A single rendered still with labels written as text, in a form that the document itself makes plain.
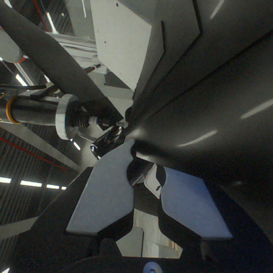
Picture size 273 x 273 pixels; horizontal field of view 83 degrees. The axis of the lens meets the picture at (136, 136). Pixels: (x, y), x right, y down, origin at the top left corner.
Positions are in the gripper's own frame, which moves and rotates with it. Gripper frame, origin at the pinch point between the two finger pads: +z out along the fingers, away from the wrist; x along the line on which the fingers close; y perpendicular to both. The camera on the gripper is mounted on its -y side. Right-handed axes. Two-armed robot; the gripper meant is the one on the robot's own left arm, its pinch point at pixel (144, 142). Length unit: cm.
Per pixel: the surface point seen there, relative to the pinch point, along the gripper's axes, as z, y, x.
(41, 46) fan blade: 22.6, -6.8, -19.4
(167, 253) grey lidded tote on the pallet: 114, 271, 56
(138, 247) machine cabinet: 314, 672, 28
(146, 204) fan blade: 21.1, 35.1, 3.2
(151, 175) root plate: 11.7, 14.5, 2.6
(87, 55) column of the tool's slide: 80, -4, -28
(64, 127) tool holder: 8.0, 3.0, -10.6
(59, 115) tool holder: 8.2, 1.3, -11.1
